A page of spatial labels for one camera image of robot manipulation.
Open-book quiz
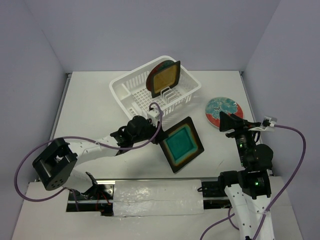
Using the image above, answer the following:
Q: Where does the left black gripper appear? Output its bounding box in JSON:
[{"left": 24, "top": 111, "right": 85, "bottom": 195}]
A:
[{"left": 132, "top": 118, "right": 169, "bottom": 144}]

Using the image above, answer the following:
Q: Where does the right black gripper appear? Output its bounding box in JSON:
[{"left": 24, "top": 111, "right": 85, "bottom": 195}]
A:
[{"left": 218, "top": 109, "right": 261, "bottom": 166}]

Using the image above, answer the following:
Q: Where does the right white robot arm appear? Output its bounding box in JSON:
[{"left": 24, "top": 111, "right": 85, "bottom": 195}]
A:
[{"left": 217, "top": 111, "right": 277, "bottom": 240}]

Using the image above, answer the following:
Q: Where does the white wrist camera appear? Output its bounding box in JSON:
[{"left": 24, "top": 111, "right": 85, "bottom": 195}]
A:
[
  {"left": 250, "top": 116, "right": 278, "bottom": 132},
  {"left": 147, "top": 109, "right": 163, "bottom": 127}
]

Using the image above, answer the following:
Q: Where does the yellow square black-rimmed plate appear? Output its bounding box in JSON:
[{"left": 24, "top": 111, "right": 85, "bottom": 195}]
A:
[{"left": 150, "top": 61, "right": 181, "bottom": 99}]

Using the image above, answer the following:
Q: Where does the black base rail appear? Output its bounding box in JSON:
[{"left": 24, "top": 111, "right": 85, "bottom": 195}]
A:
[{"left": 66, "top": 178, "right": 232, "bottom": 217}]

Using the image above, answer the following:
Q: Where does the white foam cover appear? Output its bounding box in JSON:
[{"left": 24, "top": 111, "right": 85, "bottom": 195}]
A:
[{"left": 113, "top": 179, "right": 204, "bottom": 217}]

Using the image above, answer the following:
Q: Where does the large red teal round plate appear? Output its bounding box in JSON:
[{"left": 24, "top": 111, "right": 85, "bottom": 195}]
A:
[{"left": 146, "top": 60, "right": 174, "bottom": 91}]

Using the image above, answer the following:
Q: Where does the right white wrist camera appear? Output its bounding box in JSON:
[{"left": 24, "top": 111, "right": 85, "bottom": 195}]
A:
[{"left": 250, "top": 116, "right": 278, "bottom": 132}]

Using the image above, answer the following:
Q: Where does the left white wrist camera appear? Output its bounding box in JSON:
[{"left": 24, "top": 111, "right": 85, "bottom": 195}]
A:
[{"left": 147, "top": 109, "right": 163, "bottom": 127}]

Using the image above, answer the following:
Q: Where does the small red teal round plate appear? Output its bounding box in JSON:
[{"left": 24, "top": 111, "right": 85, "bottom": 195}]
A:
[{"left": 205, "top": 97, "right": 244, "bottom": 128}]

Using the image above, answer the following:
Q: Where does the teal square black-rimmed plate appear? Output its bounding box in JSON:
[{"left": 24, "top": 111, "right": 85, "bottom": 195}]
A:
[{"left": 159, "top": 116, "right": 205, "bottom": 174}]

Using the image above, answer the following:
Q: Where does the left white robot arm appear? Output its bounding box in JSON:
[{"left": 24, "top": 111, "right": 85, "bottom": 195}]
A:
[{"left": 32, "top": 116, "right": 168, "bottom": 200}]

